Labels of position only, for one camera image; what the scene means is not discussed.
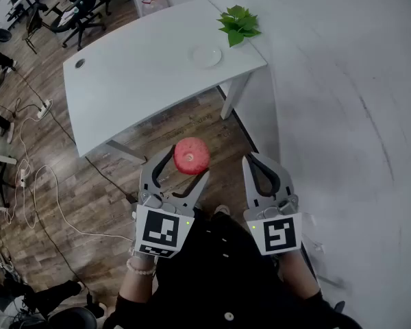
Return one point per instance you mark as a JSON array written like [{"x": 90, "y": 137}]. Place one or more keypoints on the white table leg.
[{"x": 234, "y": 94}]

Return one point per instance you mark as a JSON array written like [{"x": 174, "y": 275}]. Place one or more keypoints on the person's left forearm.
[{"x": 137, "y": 283}]

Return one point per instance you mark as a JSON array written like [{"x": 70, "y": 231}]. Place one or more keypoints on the red apple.
[{"x": 192, "y": 156}]

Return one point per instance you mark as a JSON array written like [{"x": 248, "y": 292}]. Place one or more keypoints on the person's black clothing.
[{"x": 219, "y": 279}]

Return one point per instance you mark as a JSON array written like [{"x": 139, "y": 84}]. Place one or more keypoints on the person's right forearm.
[{"x": 298, "y": 276}]

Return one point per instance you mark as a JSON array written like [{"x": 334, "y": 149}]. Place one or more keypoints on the black chair base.
[{"x": 339, "y": 306}]

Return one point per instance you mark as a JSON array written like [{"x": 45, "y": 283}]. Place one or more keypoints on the person's light shoe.
[{"x": 222, "y": 209}]

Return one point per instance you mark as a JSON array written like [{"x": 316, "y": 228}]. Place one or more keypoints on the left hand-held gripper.
[{"x": 159, "y": 230}]

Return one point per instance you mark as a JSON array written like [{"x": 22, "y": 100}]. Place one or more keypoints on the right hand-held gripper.
[{"x": 277, "y": 235}]

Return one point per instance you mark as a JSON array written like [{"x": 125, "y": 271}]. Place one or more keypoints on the clear water bottle red cap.
[{"x": 154, "y": 3}]

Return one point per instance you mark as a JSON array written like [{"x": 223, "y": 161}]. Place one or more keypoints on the white power strip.
[
  {"x": 44, "y": 109},
  {"x": 23, "y": 178}
]

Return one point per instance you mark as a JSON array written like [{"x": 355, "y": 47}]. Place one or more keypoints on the white round plate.
[{"x": 207, "y": 57}]

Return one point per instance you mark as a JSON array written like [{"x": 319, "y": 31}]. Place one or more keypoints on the white side desk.
[{"x": 0, "y": 158}]

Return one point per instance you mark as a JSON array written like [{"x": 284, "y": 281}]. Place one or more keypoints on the green leafy potted plant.
[{"x": 239, "y": 22}]

